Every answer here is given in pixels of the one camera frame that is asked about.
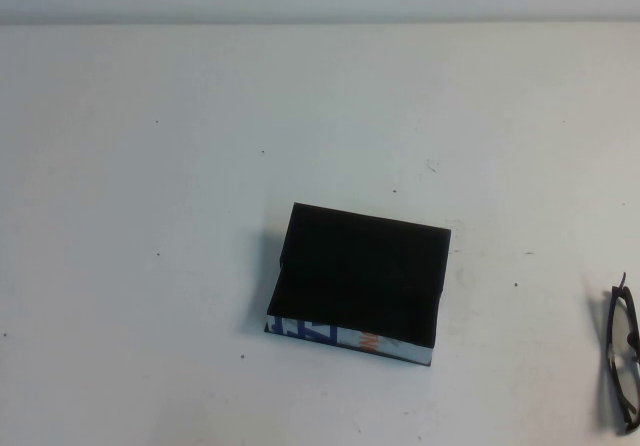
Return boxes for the dark framed glasses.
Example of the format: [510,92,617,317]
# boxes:
[601,271,640,435]

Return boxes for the black glasses case printed front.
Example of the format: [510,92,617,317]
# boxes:
[263,202,453,368]

